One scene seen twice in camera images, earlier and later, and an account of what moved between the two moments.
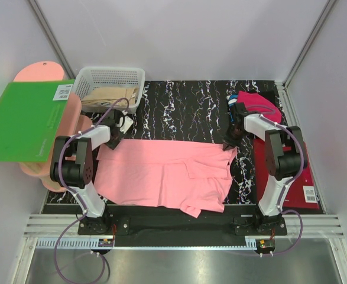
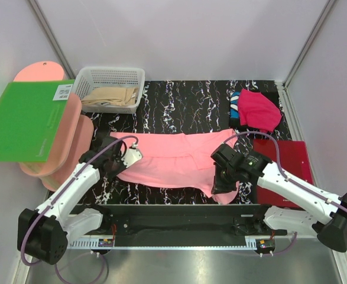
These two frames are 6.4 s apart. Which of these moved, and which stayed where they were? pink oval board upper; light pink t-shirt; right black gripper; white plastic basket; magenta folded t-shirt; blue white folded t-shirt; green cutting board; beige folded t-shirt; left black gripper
Moved: right black gripper; light pink t-shirt; left black gripper
Stayed: white plastic basket; green cutting board; beige folded t-shirt; magenta folded t-shirt; pink oval board upper; blue white folded t-shirt
